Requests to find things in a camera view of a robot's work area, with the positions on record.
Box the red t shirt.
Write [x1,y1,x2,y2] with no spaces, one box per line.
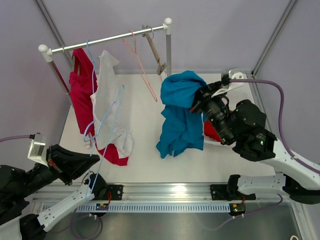
[203,120,222,143]

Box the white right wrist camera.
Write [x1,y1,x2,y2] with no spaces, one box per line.
[212,67,247,97]

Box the white t shirt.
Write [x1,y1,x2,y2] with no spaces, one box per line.
[90,50,133,159]

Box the clothes rack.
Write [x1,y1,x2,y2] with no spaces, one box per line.
[38,17,176,151]

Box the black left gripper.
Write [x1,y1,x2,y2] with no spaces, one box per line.
[16,143,101,198]

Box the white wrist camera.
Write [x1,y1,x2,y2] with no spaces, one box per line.
[27,133,48,167]
[212,67,247,97]

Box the wooden clip hanger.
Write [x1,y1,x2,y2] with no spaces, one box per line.
[142,31,167,76]

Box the aluminium mounting rail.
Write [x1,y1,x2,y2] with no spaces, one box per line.
[32,181,305,203]

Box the white plastic basket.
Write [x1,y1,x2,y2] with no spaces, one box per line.
[204,82,255,148]

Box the pink wire hanger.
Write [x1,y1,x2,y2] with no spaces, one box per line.
[123,30,158,103]

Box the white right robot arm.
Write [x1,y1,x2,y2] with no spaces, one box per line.
[190,81,320,205]

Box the blue t shirt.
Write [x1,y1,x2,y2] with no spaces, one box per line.
[156,70,207,159]

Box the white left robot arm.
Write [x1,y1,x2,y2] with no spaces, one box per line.
[0,144,108,240]

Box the magenta t shirt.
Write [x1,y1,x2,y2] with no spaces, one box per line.
[68,48,129,167]

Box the white slotted cable duct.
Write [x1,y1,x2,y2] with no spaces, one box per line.
[42,202,231,214]

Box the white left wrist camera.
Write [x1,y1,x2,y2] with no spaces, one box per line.
[27,133,48,167]

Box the light blue hanger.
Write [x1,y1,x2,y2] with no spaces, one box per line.
[86,39,99,94]
[82,84,126,201]

